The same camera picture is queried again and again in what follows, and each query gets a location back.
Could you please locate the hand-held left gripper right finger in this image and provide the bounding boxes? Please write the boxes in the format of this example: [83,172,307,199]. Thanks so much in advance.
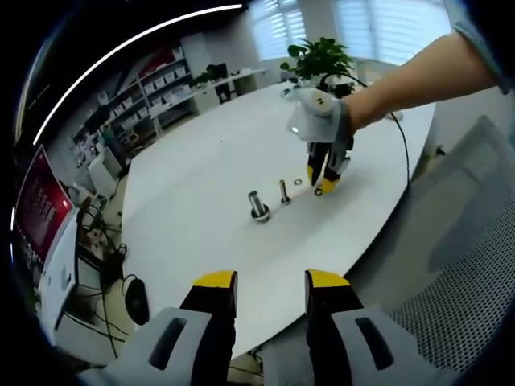
[304,269,460,386]

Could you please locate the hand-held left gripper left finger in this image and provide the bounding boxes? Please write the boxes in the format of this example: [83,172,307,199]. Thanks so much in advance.
[76,269,239,386]

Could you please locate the large threaded steel stud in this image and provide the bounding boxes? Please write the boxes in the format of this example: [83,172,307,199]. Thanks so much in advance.
[247,190,272,223]

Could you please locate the green potted plant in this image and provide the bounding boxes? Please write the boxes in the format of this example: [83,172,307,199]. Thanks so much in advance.
[280,37,356,88]

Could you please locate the black computer mouse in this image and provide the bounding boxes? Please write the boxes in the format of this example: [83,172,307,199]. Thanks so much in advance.
[125,277,150,326]

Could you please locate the white side desk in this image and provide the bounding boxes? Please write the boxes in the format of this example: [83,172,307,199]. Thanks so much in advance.
[188,67,271,106]

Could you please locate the white window blinds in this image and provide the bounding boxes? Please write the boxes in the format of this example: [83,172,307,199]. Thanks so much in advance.
[248,0,454,65]

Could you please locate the grey mesh office chair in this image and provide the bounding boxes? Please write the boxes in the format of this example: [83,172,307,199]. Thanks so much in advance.
[341,115,514,381]

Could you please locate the light blue sleeve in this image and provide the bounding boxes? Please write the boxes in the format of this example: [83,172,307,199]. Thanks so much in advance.
[451,22,515,97]

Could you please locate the white shelf with storage bins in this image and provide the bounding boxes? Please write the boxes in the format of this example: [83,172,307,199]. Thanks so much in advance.
[72,46,195,150]

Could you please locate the monitor with red screen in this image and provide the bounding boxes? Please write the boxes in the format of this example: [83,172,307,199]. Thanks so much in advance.
[14,145,76,263]

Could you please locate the curved ceiling light strip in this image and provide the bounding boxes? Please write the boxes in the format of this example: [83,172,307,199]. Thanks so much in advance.
[33,3,244,146]

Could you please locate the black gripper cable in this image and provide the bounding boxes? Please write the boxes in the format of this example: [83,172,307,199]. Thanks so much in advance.
[348,74,413,187]

